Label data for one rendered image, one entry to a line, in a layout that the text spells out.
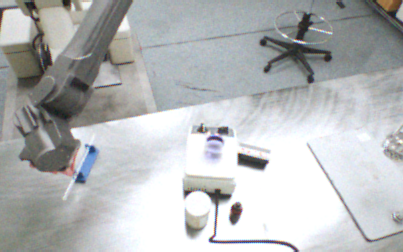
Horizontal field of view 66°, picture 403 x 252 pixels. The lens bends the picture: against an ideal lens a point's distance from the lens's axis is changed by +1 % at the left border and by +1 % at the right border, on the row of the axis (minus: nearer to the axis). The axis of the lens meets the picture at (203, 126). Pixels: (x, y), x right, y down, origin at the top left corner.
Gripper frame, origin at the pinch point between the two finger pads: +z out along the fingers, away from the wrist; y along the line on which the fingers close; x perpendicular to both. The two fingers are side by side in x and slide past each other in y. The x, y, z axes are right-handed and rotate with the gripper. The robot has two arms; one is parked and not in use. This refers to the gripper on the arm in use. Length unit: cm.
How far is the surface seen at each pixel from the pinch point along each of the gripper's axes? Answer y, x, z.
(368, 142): 76, 29, 9
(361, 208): 71, 7, 8
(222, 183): 35.8, 4.9, 3.0
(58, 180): -5.2, 1.9, 9.4
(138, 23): -46, 183, 86
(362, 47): 133, 190, 86
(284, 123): 52, 32, 10
